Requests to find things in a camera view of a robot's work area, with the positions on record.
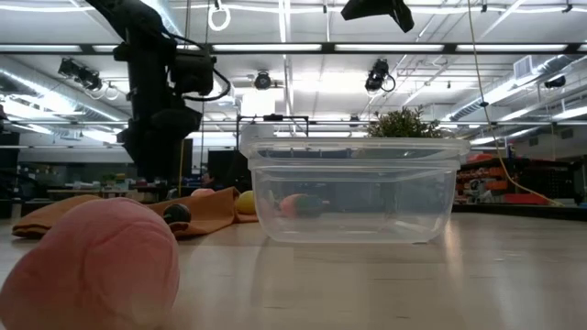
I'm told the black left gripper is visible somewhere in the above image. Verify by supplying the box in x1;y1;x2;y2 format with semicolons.
113;40;203;182

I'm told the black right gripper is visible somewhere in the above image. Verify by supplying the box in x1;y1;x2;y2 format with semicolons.
340;0;415;33

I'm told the toy cherry pair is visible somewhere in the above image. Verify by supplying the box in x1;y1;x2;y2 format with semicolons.
162;203;193;226

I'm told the pink plush produce toy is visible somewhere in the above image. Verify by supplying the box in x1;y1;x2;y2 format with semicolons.
0;196;181;330

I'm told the orange toy carrot green top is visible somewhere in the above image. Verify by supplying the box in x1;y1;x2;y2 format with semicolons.
280;192;330;219

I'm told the clear plastic tupperware container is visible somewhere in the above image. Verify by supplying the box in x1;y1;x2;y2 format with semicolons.
238;124;471;244

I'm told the black computer monitor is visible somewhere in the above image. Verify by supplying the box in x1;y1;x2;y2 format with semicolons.
207;149;252;192
181;137;194;179

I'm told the orange cloth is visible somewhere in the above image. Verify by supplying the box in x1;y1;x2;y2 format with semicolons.
12;186;259;239

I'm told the yellow toy lemon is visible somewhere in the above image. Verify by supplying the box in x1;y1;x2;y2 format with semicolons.
236;190;257;215

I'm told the small green potted plant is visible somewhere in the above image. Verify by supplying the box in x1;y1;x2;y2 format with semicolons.
366;104;453;139

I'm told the shelf with red bins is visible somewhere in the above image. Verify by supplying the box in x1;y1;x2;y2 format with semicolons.
456;153;587;207

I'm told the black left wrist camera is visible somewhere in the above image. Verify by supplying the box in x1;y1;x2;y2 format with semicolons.
170;48;219;98

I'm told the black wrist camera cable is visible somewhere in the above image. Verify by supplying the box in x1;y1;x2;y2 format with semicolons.
162;29;232;103

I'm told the white hanging cable loop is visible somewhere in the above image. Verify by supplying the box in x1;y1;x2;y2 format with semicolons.
207;0;232;32

